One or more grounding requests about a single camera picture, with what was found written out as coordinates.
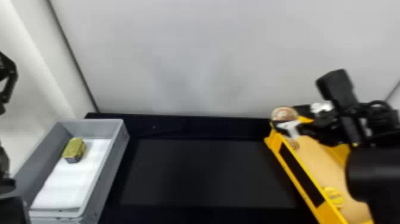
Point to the white foam pad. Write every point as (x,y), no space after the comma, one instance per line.
(73,181)

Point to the black mat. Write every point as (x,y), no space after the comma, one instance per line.
(203,175)

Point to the yellow box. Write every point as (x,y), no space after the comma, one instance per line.
(315,169)

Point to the yellow can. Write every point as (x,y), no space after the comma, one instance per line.
(74,149)
(283,114)

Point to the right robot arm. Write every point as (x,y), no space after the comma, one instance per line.
(375,175)

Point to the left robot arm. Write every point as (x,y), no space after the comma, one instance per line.
(7,78)

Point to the grey box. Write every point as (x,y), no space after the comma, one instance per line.
(106,162)

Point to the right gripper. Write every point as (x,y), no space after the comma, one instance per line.
(325,128)

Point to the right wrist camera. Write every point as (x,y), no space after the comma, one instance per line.
(339,87)

